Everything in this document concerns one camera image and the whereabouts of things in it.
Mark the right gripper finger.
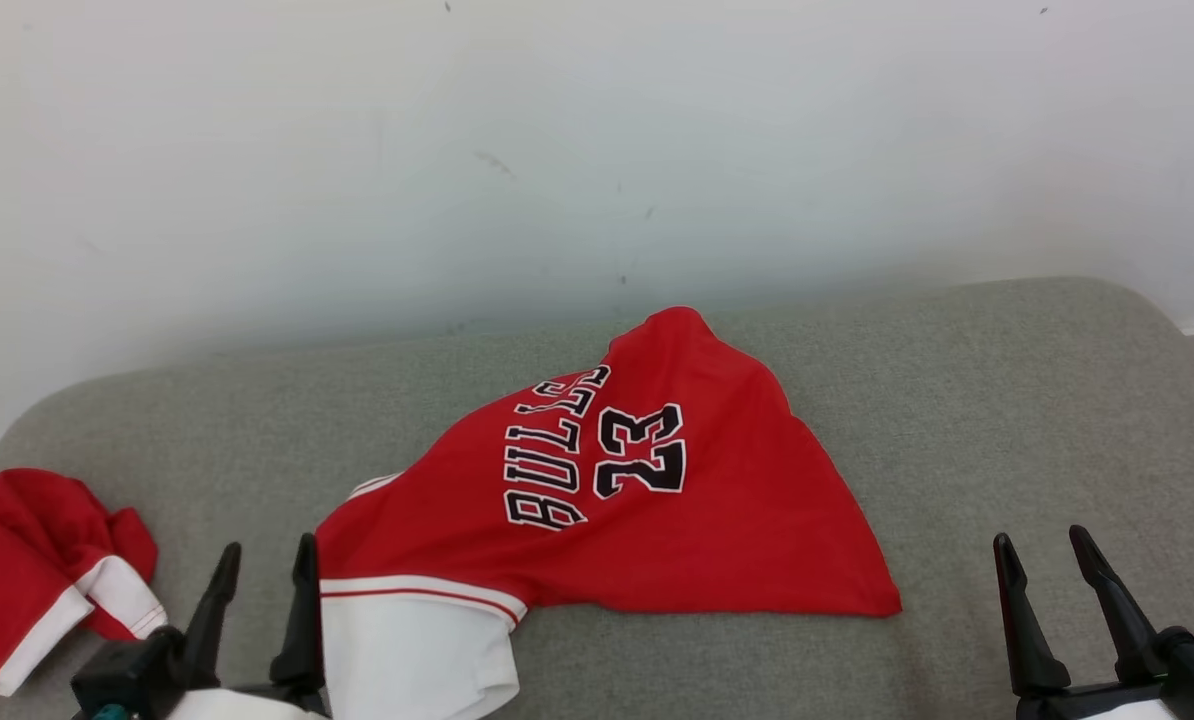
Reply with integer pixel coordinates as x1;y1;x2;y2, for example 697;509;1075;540
992;532;1072;699
1068;524;1194;687

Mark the red Bulls 23 jersey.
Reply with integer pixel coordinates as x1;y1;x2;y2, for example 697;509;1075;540
314;306;903;720

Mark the grey fabric sofa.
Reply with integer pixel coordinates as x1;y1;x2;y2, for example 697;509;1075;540
0;277;1194;720

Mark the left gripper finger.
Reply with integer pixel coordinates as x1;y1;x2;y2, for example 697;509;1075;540
181;541;244;692
269;532;325;702

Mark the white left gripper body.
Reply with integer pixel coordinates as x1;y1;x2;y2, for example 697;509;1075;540
166;683;334;720

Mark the red shorts white hem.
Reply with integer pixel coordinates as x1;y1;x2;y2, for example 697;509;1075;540
0;467;169;698

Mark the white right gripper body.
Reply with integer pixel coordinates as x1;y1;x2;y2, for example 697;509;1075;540
1016;681;1184;720

